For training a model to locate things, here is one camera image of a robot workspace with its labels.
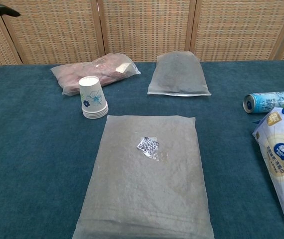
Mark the light blue drink can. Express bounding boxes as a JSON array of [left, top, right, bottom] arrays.
[[243, 91, 284, 115]]

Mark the blue table cloth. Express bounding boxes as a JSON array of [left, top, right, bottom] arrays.
[[0, 59, 284, 239]]

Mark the QR code sticker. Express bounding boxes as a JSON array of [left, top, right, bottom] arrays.
[[137, 136, 159, 157]]

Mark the white flower print paper cup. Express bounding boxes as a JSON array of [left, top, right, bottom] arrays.
[[78, 75, 107, 113]]

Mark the bagged dark grey cloth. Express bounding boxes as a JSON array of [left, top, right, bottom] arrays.
[[147, 51, 212, 97]]

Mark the bagged pink cloth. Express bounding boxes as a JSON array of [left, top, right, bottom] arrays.
[[50, 52, 142, 97]]

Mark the woven bamboo folding screen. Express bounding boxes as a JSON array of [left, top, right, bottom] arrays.
[[0, 0, 284, 67]]

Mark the bagged grey towel with sticker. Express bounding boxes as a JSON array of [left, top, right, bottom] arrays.
[[72, 115, 215, 239]]

